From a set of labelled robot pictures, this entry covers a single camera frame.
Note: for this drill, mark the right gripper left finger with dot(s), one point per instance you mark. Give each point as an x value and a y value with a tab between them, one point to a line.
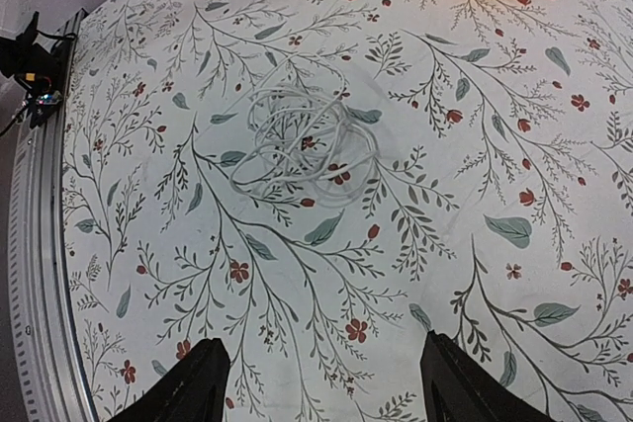
193	390

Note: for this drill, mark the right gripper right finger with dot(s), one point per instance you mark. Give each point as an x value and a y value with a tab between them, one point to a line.
456	388

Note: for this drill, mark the front aluminium rail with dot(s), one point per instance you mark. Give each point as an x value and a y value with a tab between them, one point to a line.
46	348

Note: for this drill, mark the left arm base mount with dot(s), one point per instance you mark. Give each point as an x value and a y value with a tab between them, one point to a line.
39	63

